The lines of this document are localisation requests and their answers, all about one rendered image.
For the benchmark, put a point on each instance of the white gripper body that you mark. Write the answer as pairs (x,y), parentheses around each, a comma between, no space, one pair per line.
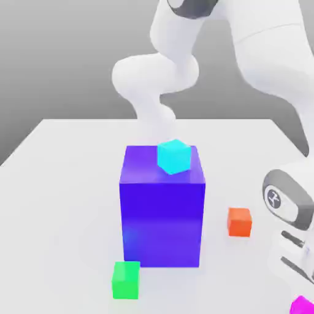
(294,268)

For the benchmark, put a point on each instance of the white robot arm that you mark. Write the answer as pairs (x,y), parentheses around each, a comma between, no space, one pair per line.
(157,81)

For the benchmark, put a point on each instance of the small magenta cube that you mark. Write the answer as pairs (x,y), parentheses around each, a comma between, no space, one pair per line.
(303,306)

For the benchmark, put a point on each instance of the small orange cube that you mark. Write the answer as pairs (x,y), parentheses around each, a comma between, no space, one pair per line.
(239,222)

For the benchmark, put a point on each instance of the small cyan cube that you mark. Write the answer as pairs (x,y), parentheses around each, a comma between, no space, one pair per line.
(174,157)

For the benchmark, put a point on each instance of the small green cube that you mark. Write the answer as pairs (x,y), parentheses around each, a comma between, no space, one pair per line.
(125,280)

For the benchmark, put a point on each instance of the large blue box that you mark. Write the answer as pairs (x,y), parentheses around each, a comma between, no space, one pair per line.
(162,220)

